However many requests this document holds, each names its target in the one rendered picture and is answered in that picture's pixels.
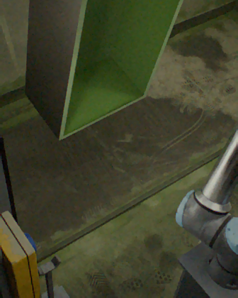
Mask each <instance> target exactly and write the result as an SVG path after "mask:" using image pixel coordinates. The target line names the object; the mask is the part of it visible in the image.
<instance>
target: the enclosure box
mask: <svg viewBox="0 0 238 298"><path fill-rule="evenodd" d="M182 3H183V0H29V9H28V39H27V55H26V71H25V95H26V96H27V97H28V99H29V100H30V102H31V103H32V104H33V106H34V107H35V109H36V110H37V112H38V113H39V114H40V115H41V117H43V119H44V120H45V122H46V124H47V125H48V127H49V128H50V130H51V131H52V132H53V133H54V134H55V135H56V137H57V138H58V140H62V139H63V138H66V137H67V136H70V135H71V134H73V133H75V132H77V131H80V130H82V129H84V128H86V127H88V126H90V125H91V124H93V123H95V122H97V121H99V120H101V119H102V118H104V117H106V116H110V115H111V114H114V113H115V112H117V111H119V110H121V109H123V108H125V107H126V106H129V105H131V104H132V103H134V102H136V101H139V100H141V99H143V98H145V97H146V95H147V91H148V89H149V86H150V84H151V82H152V79H153V76H154V73H155V72H156V70H157V67H158V64H159V61H160V60H161V58H162V53H163V51H164V48H165V45H166V43H167V40H168V39H169V36H170V33H171V31H172V28H173V27H174V24H175V21H176V17H177V15H178V12H179V9H180V8H181V5H182Z"/></svg>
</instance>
